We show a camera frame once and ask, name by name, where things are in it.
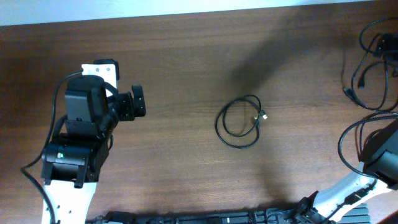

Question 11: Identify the black usb cable long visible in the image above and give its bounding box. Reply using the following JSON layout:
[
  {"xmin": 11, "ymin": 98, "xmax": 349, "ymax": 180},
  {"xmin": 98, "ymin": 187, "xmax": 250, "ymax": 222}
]
[{"xmin": 341, "ymin": 17, "xmax": 398, "ymax": 113}]

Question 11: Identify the black usb cable short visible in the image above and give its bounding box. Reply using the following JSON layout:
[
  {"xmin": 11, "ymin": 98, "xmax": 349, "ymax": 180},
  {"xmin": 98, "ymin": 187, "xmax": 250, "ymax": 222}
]
[{"xmin": 214, "ymin": 94, "xmax": 268, "ymax": 150}]

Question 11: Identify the right camera black cable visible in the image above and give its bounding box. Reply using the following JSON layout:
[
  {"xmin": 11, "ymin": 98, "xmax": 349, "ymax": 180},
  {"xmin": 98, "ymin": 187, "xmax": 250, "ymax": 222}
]
[{"xmin": 337, "ymin": 114, "xmax": 398, "ymax": 180}]

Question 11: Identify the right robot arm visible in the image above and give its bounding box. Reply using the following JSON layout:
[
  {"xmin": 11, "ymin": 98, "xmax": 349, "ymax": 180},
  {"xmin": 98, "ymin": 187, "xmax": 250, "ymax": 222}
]
[{"xmin": 292, "ymin": 105, "xmax": 397, "ymax": 223}]

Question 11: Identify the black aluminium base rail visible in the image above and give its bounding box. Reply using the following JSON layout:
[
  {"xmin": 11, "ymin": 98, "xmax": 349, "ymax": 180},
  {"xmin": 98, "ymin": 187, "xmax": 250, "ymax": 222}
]
[{"xmin": 86, "ymin": 202, "xmax": 371, "ymax": 224}]

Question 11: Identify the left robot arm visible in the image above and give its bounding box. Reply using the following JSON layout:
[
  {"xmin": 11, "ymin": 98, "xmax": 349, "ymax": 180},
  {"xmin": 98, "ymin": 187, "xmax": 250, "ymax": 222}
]
[{"xmin": 42, "ymin": 75, "xmax": 146, "ymax": 223}]

